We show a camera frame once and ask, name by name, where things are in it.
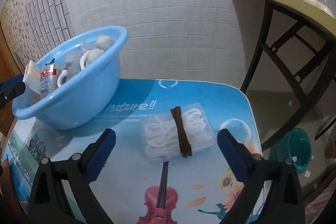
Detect face tissue pack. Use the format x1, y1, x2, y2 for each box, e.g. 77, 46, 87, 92
23, 60, 42, 94

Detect white plastic hook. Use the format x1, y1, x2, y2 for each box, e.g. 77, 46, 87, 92
56, 50, 91, 88

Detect clear bag cotton balls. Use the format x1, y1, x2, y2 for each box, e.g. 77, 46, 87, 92
63, 50, 84, 79

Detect blue plastic basin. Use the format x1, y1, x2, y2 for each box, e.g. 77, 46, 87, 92
12, 26, 128, 130

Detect yellow side table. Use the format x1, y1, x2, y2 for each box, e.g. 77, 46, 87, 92
228, 0, 336, 152

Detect white round buns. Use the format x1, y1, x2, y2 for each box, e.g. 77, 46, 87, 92
303, 0, 333, 17

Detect green wire wastebasket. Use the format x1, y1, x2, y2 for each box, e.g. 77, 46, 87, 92
268, 128, 312, 175

